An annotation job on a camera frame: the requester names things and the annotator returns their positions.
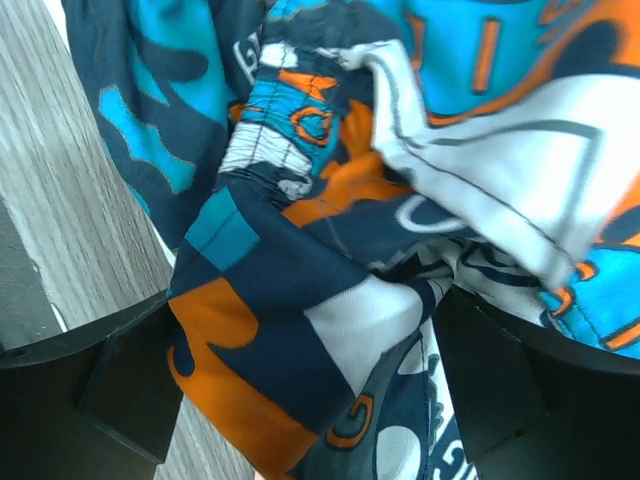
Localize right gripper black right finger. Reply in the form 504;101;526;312
433;288;639;480

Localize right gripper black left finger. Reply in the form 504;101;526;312
1;293;182;480

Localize colourful patterned shorts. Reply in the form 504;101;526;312
62;1;639;479

